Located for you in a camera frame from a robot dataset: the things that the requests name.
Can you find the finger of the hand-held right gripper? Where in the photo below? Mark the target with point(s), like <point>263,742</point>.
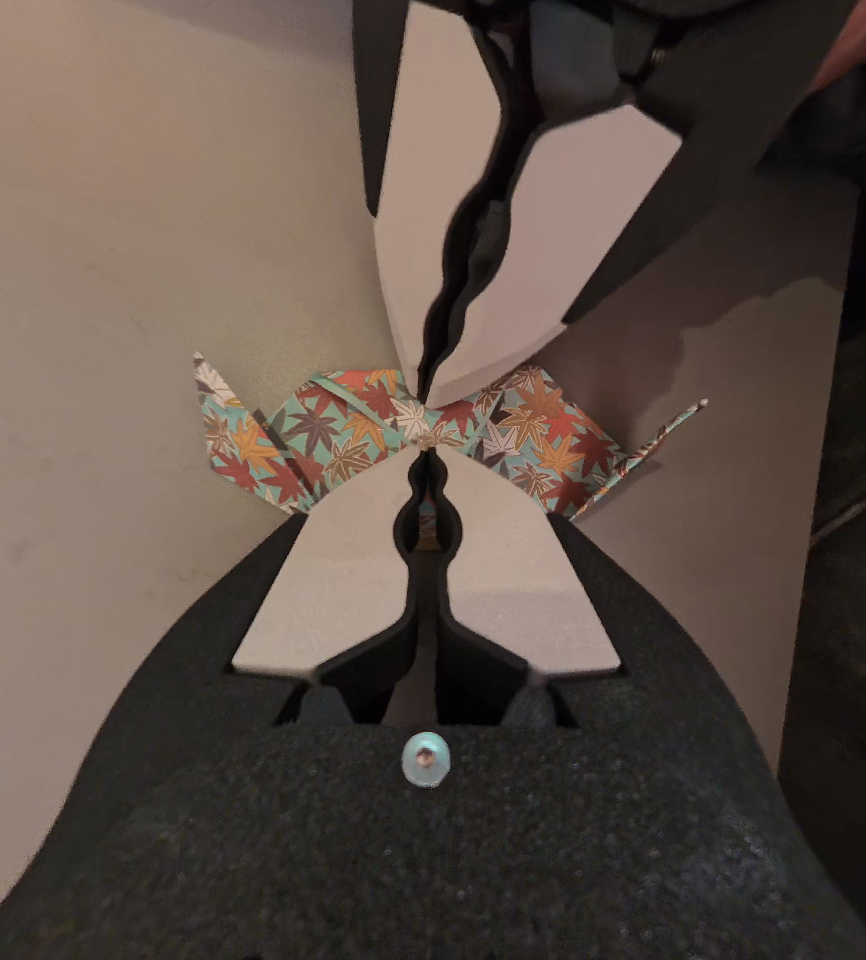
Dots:
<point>425,150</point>
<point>590,210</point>

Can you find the leaf-patterned teal origami paper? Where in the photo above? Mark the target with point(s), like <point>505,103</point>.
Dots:
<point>313,427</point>

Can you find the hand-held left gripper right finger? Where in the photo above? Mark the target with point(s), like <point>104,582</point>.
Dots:
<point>523,585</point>

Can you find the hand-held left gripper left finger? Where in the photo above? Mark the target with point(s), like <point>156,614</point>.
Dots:
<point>328,585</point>

